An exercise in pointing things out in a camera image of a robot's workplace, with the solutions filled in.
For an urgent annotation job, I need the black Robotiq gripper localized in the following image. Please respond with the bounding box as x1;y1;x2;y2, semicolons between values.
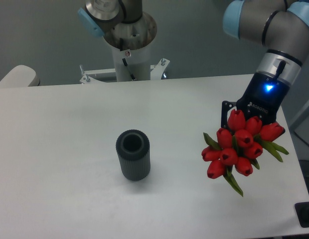
221;73;290;129

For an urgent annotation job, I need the red tulip bouquet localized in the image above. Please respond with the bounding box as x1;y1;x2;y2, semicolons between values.
201;109;289;196

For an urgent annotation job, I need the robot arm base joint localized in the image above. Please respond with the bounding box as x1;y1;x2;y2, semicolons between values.
77;0;157;51

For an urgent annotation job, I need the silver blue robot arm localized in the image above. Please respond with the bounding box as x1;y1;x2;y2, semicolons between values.
223;0;309;125

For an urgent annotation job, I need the dark grey ribbed vase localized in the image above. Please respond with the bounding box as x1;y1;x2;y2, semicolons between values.
116;129;151;181

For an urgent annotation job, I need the black device at table edge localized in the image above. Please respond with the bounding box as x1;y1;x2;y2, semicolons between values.
295;202;309;228

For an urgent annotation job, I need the beige chair armrest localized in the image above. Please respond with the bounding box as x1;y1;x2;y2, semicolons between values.
0;65;40;89

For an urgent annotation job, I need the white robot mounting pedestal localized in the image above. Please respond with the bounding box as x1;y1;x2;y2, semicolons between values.
80;46;170;84

